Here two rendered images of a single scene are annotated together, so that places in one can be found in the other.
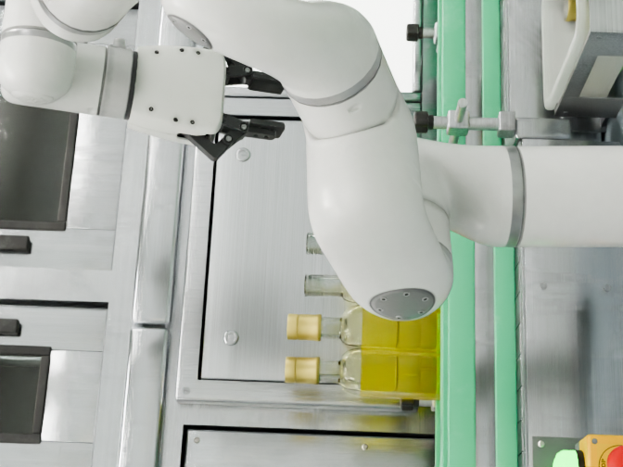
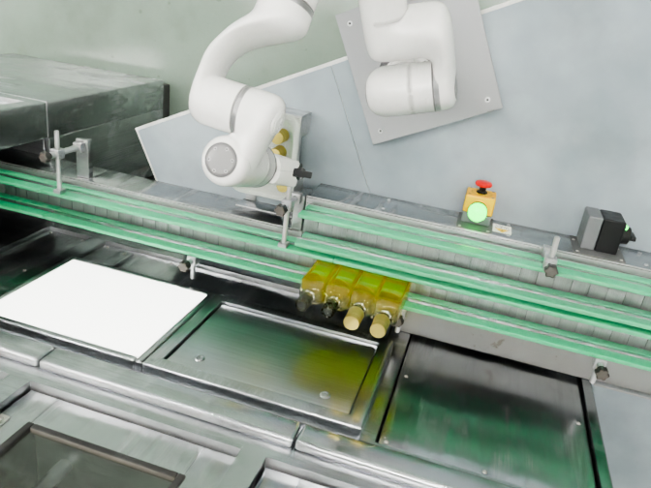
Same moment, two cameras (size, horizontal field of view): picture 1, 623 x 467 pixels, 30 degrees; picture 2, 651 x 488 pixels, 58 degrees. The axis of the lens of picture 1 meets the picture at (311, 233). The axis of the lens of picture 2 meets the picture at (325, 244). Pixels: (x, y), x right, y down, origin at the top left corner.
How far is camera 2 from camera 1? 143 cm
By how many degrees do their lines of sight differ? 66
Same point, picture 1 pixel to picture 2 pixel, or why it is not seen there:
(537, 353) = (415, 217)
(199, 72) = not seen: hidden behind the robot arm
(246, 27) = not seen: outside the picture
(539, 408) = (442, 222)
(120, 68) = not seen: hidden behind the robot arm
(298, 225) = (263, 350)
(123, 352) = (310, 458)
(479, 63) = (236, 228)
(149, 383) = (343, 441)
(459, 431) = (448, 245)
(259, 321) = (319, 381)
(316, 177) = (424, 14)
